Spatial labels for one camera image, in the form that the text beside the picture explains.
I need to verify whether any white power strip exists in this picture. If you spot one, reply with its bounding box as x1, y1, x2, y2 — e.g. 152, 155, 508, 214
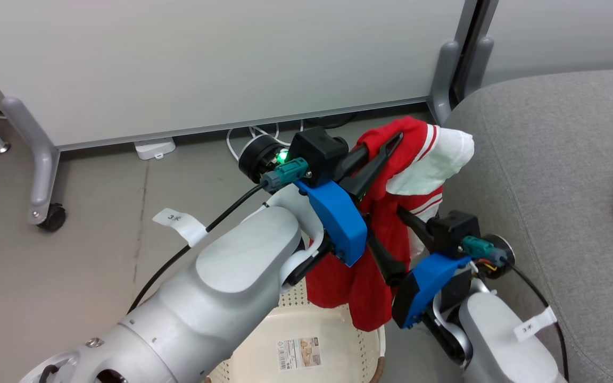
134, 137, 177, 161

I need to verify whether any teal cable connector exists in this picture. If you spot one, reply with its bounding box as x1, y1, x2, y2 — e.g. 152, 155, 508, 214
461, 236, 507, 267
260, 157, 310, 193

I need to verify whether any white right cable tag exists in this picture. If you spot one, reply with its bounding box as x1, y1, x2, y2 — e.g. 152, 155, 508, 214
514, 306, 558, 342

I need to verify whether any grey fabric sofa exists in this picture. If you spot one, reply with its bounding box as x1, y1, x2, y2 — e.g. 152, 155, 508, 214
441, 66, 613, 383

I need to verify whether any white partition panel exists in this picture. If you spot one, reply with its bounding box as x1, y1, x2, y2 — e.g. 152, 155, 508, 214
0, 0, 469, 152
479, 0, 613, 88

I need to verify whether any teal right cable connector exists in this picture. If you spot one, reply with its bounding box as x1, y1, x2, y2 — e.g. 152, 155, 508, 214
461, 236, 507, 267

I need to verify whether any black caster wheel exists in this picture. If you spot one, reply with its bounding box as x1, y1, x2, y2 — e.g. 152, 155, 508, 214
37, 202, 68, 232

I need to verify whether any printed basket label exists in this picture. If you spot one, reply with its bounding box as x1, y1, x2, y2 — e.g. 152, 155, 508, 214
276, 337, 322, 371

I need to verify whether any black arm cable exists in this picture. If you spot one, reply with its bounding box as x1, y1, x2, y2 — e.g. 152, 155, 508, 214
503, 258, 569, 381
127, 181, 272, 314

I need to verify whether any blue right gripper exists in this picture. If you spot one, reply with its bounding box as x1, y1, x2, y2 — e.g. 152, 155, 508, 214
365, 205, 473, 330

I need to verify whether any white left cable tag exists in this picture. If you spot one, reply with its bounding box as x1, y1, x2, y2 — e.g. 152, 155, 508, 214
152, 207, 209, 247

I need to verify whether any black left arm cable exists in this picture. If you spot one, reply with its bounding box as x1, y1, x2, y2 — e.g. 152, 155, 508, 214
127, 181, 272, 314

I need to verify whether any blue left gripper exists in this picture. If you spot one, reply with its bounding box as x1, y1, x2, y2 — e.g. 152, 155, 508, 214
294, 131, 405, 268

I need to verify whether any red and white garment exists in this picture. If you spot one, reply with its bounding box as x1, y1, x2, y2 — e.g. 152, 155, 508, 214
305, 116, 475, 332

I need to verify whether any grey partition foot with caster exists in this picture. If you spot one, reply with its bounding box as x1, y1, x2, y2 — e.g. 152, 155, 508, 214
1, 96, 61, 225

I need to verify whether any white power cable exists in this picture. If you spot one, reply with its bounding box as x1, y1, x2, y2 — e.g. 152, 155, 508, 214
226, 121, 304, 163

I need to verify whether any beige plastic laundry basket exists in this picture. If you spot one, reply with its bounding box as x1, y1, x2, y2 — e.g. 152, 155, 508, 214
200, 277, 387, 383

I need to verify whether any white cable tag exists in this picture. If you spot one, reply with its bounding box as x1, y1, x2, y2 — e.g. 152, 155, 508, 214
152, 207, 209, 247
514, 306, 558, 342

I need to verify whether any teal left cable connector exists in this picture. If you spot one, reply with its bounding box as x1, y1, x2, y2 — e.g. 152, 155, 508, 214
260, 157, 310, 193

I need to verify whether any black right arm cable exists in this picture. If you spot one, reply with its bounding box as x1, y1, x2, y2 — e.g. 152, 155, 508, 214
503, 258, 569, 381

